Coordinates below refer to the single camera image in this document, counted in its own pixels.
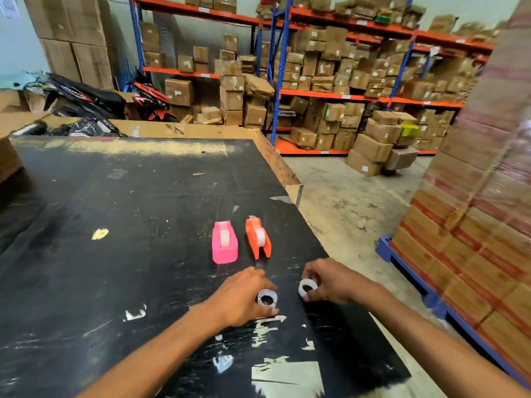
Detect pile of floor cardboard boxes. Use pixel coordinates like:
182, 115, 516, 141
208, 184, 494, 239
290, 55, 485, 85
346, 110, 420, 178

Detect plastic wrapped carton pallet load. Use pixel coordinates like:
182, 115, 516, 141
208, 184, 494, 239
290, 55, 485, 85
391, 0, 531, 379

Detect pink tape dispenser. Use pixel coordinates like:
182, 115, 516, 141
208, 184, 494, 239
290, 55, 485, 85
212, 221, 239, 265

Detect person's left forearm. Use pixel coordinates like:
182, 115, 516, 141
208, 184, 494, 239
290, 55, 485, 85
77, 302, 227, 398

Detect wide blue orange shelving rack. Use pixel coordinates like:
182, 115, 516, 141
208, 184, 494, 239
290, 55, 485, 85
256, 0, 496, 156

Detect person's right forearm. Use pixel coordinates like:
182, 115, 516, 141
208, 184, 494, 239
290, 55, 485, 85
365, 282, 531, 398

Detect red black motorcycle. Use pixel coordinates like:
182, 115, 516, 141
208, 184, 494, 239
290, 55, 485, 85
128, 72, 178, 122

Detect black plastic bags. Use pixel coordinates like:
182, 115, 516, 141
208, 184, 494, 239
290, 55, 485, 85
12, 117, 127, 138

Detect cardboard boxes by narrow rack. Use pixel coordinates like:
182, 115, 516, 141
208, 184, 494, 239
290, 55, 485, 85
139, 0, 275, 130

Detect narrow blue orange shelving rack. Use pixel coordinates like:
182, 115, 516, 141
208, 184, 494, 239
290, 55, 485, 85
128, 0, 266, 133

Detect blue pallet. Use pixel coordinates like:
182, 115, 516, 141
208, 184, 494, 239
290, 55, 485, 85
375, 235, 531, 389

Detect orange tape dispenser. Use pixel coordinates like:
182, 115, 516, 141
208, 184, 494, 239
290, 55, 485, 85
245, 216, 272, 260

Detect stack of large cardboard cartons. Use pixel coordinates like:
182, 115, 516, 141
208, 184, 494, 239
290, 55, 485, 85
22, 0, 118, 90

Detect person's right hand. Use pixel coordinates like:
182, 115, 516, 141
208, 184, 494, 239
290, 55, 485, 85
301, 258, 379, 305

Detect person's left hand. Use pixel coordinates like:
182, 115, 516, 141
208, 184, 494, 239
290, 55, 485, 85
206, 267, 280, 329

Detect cardboard boxes on wide rack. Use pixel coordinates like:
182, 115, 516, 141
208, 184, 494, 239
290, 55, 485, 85
256, 0, 504, 152

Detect white paper notice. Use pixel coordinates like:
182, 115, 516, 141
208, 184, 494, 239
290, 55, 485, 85
0, 0, 22, 20

